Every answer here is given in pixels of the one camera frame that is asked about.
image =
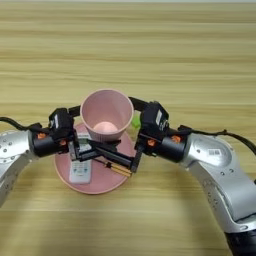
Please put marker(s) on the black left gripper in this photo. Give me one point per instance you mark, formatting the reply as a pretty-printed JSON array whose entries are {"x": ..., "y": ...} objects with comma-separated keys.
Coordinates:
[{"x": 50, "y": 145}]

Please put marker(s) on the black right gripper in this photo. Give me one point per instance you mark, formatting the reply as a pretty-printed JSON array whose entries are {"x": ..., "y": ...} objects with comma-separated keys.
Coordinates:
[{"x": 160, "y": 146}]

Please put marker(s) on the pink plastic cup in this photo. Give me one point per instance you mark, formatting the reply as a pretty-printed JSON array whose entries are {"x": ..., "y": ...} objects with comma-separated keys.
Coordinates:
[{"x": 106, "y": 110}]

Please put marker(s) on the white remote control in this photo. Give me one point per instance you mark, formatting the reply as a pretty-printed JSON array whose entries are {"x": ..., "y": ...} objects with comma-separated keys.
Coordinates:
[{"x": 80, "y": 171}]

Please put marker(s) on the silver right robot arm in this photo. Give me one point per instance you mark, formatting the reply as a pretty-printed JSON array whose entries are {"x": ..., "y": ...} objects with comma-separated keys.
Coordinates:
[{"x": 223, "y": 176}]

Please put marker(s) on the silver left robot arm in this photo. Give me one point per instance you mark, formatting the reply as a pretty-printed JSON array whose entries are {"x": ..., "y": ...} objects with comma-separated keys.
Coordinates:
[{"x": 11, "y": 156}]

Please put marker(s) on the green rectangular block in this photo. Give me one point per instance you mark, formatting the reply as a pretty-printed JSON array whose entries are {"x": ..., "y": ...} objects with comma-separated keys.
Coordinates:
[{"x": 136, "y": 121}]

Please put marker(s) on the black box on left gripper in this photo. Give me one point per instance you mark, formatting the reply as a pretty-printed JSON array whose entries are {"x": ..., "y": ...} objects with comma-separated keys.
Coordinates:
[{"x": 61, "y": 122}]

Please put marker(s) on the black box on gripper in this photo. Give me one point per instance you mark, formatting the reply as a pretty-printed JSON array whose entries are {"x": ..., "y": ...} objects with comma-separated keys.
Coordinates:
[
  {"x": 155, "y": 119},
  {"x": 61, "y": 122}
]

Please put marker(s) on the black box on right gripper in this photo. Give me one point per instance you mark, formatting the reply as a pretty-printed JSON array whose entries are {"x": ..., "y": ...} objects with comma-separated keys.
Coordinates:
[{"x": 155, "y": 119}]

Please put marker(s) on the pink round plate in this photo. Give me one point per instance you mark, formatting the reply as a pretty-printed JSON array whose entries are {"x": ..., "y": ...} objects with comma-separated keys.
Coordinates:
[{"x": 100, "y": 181}]

